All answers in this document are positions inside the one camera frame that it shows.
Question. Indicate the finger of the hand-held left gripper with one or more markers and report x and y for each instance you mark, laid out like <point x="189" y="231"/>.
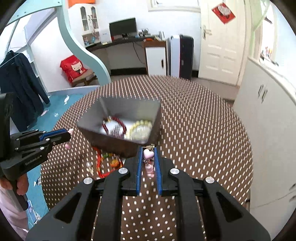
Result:
<point x="57" y="139"/>
<point x="30" y="134"/>

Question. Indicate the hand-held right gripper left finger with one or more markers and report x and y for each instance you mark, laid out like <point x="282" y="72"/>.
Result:
<point x="138" y="171"/>

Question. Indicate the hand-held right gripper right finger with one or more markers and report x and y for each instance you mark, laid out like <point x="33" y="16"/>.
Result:
<point x="157" y="171"/>

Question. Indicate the pink drop earring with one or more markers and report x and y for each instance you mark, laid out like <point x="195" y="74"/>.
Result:
<point x="68" y="146"/>

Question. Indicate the pink heart earring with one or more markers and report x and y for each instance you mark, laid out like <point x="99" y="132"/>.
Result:
<point x="148" y="154"/>

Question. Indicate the grey metal box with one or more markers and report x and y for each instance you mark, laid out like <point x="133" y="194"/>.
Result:
<point x="101" y="139"/>

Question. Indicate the person's left forearm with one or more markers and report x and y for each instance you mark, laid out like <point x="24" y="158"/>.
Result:
<point x="9" y="208"/>

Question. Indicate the person's left hand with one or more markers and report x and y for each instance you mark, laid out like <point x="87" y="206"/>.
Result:
<point x="22" y="185"/>

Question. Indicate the dark hanging jacket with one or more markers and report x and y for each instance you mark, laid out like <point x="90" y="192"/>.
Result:
<point x="20" y="92"/>

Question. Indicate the brown polka dot tablecloth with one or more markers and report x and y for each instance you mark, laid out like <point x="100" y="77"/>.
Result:
<point x="196" y="127"/>

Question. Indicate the wooden stool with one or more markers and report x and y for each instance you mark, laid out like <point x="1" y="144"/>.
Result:
<point x="85" y="77"/>

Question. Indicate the red cat-print bag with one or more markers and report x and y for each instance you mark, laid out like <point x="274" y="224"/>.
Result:
<point x="72" y="67"/>

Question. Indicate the white under-desk cabinet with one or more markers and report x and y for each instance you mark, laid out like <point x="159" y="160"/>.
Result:
<point x="153" y="60"/>

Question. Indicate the small white box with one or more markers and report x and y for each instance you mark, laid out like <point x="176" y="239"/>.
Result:
<point x="106" y="37"/>

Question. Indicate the white sideboard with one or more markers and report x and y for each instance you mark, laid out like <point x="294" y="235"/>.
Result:
<point x="266" y="139"/>

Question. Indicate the dark desk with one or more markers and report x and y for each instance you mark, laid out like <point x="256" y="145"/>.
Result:
<point x="120" y="41"/>

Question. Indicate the black suitcase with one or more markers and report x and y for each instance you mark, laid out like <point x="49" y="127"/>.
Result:
<point x="186" y="58"/>

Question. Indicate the white suitcase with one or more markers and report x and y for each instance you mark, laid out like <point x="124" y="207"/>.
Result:
<point x="175" y="55"/>

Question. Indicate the white glass-door cabinet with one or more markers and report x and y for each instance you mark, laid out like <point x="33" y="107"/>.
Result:
<point x="89" y="20"/>

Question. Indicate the black monitor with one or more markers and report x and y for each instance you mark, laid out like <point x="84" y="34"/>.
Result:
<point x="122" y="27"/>

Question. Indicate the orange box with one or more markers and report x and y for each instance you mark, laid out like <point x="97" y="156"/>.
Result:
<point x="81" y="1"/>

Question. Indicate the white door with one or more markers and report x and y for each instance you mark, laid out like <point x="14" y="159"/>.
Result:
<point x="222" y="46"/>

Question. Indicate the white-framed window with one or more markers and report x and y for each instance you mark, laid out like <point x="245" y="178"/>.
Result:
<point x="173" y="8"/>

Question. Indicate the red diamond door decoration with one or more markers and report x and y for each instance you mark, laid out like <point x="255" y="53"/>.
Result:
<point x="223" y="12"/>

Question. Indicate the green mesh door curtain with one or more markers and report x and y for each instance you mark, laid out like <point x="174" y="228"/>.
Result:
<point x="256" y="27"/>

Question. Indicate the teal loft bed frame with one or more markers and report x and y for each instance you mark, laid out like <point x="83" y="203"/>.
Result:
<point x="92" y="60"/>

